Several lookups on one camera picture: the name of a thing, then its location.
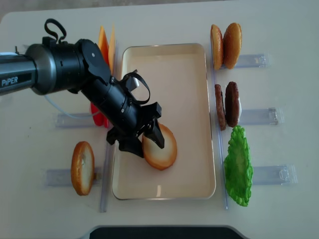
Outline clear holder rail top right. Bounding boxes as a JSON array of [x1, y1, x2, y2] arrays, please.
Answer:
[[235, 53, 270, 68]]

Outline black cable loop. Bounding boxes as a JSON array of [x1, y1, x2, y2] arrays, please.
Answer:
[[119, 69, 151, 106]]

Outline clear holder rail bottom left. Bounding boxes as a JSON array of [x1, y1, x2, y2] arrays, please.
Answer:
[[44, 167, 102, 187]]

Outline clear holder rail middle right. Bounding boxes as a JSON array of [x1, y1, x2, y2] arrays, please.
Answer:
[[239, 108, 285, 125]]

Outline light blue cable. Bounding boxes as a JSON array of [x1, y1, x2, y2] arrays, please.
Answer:
[[44, 94, 94, 119]]

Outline cream rectangular tray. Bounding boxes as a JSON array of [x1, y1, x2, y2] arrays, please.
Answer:
[[112, 43, 216, 200]]

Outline sliced bread round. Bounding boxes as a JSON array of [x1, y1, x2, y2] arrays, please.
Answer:
[[71, 141, 95, 196], [142, 123, 177, 170]]

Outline orange cheese slice inner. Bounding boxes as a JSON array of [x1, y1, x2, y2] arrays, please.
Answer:
[[108, 24, 116, 74]]

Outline dark meat patty outer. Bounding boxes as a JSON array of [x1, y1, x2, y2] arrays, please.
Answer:
[[225, 82, 241, 127]]

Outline clear long rail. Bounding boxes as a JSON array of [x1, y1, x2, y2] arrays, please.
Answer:
[[99, 43, 120, 213], [210, 43, 229, 211]]

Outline clear long rail right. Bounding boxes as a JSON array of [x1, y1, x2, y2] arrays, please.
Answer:
[[210, 43, 229, 211]]

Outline red tomato slice inner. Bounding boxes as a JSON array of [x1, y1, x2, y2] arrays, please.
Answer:
[[103, 118, 109, 128]]

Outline orange cheese slice outer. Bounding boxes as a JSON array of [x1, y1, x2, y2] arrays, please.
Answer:
[[98, 25, 110, 66]]

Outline black base at bottom edge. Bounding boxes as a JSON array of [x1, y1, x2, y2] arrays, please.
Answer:
[[89, 227, 242, 239]]

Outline golden bun half outer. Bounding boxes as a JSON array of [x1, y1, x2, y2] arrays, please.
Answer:
[[223, 22, 242, 69]]

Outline red tomato slice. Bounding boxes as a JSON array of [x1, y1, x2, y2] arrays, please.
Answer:
[[90, 103, 104, 126], [103, 118, 109, 128]]

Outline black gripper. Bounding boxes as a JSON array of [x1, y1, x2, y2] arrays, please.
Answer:
[[107, 100, 164, 158]]

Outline golden bun half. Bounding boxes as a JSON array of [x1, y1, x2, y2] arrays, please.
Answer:
[[210, 24, 223, 70], [223, 22, 242, 69]]

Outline clear holder rail bottom right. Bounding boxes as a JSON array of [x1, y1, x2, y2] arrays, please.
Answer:
[[253, 164, 298, 185]]

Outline orange cheese slice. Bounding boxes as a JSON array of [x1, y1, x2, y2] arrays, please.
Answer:
[[98, 25, 110, 66], [108, 24, 116, 74]]

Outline green lettuce leaf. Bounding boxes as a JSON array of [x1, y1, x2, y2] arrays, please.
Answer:
[[224, 125, 254, 207]]

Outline brown meat patty inner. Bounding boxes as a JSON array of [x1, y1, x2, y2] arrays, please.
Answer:
[[214, 84, 226, 131]]

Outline red tomato slice outer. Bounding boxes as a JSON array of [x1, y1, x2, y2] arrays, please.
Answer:
[[90, 103, 104, 126]]

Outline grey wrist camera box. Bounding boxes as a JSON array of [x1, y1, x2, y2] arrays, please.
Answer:
[[126, 77, 140, 92]]

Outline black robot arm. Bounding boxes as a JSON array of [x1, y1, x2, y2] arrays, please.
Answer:
[[0, 37, 164, 157]]

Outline clear holder rail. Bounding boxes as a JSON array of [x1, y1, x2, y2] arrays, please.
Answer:
[[253, 164, 298, 185], [53, 113, 96, 128], [44, 167, 102, 187], [239, 108, 285, 125], [235, 53, 270, 68]]

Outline clear holder rail middle left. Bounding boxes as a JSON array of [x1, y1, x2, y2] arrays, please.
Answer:
[[53, 113, 96, 128]]

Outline clear long rail left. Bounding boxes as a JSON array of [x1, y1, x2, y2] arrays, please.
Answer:
[[99, 43, 120, 213]]

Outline golden bun half inner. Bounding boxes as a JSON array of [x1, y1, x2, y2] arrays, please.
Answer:
[[210, 24, 223, 70]]

